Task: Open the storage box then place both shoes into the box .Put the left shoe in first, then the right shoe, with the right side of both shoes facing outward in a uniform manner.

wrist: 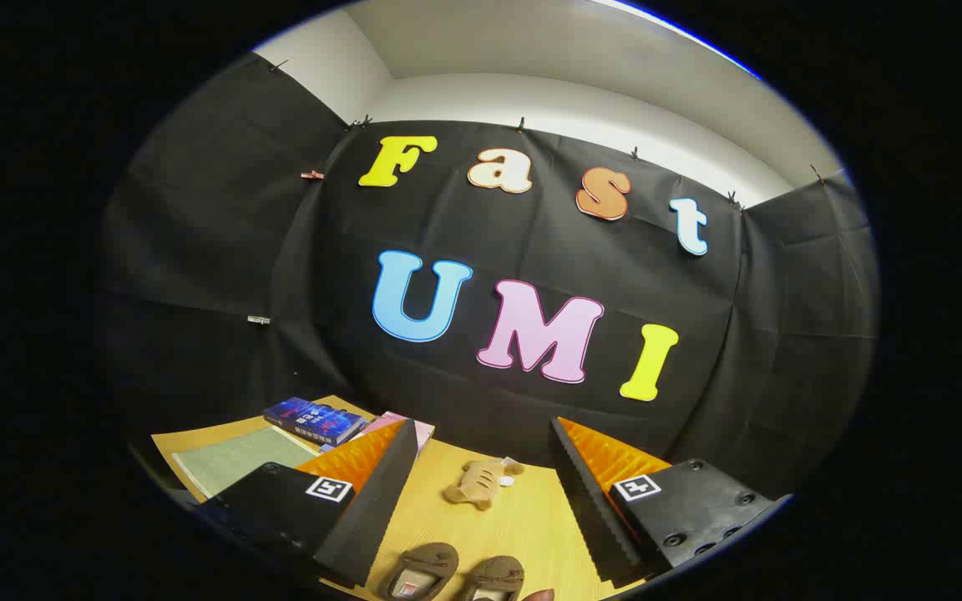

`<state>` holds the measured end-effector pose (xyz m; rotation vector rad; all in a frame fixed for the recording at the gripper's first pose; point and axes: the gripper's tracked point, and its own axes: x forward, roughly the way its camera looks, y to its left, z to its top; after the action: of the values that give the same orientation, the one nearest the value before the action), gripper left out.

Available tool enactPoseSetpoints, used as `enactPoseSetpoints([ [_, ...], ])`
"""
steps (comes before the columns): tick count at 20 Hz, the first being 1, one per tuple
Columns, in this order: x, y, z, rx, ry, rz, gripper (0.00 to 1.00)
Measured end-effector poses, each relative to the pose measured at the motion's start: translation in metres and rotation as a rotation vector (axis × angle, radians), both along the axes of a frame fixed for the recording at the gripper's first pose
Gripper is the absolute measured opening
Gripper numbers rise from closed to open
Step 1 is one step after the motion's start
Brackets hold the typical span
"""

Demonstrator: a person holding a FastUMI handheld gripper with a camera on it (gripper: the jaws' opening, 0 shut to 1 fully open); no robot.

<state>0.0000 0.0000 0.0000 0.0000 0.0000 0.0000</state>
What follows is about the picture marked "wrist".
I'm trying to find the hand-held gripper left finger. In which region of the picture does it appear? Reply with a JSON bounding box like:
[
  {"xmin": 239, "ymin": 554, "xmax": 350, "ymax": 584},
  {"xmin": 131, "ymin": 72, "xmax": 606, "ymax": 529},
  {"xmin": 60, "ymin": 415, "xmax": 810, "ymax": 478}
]
[{"xmin": 193, "ymin": 417, "xmax": 420, "ymax": 589}]

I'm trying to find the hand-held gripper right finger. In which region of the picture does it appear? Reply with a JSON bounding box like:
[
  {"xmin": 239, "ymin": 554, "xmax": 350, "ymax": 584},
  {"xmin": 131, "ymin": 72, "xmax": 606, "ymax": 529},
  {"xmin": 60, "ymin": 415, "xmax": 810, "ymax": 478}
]
[{"xmin": 548, "ymin": 416, "xmax": 792, "ymax": 587}]

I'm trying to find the brown suede shoe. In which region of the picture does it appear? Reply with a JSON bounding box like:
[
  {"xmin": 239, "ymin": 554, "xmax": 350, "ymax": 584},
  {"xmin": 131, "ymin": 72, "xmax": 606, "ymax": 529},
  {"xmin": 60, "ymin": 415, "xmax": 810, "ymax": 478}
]
[
  {"xmin": 379, "ymin": 543, "xmax": 459, "ymax": 601},
  {"xmin": 460, "ymin": 556, "xmax": 525, "ymax": 601}
]

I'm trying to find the cream fabric storage box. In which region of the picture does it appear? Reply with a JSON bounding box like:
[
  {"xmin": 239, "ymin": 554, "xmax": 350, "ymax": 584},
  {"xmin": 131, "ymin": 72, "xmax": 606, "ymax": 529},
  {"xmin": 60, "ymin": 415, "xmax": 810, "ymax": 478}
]
[{"xmin": 172, "ymin": 426, "xmax": 319, "ymax": 502}]

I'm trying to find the pink book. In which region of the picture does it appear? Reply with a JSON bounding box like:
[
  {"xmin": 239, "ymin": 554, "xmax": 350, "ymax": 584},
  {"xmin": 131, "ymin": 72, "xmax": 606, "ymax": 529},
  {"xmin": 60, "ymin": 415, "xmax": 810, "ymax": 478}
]
[{"xmin": 356, "ymin": 411, "xmax": 436, "ymax": 458}]

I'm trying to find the dark blue book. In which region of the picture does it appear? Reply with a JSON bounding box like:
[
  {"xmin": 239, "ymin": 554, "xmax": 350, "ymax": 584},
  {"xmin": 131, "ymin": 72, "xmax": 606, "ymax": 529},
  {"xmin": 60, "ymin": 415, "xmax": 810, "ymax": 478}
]
[{"xmin": 262, "ymin": 397, "xmax": 367, "ymax": 447}]

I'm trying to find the tan bread plush toy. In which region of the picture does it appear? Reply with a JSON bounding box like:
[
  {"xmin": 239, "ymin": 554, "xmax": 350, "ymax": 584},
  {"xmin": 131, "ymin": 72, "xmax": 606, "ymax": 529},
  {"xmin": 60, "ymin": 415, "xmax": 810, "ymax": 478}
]
[{"xmin": 443, "ymin": 457, "xmax": 525, "ymax": 512}]

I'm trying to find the black backdrop cloth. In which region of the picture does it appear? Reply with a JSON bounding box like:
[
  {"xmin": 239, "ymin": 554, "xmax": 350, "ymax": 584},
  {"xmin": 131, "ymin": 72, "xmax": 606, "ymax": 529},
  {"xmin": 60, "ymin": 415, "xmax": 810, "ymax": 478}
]
[{"xmin": 101, "ymin": 54, "xmax": 881, "ymax": 502}]

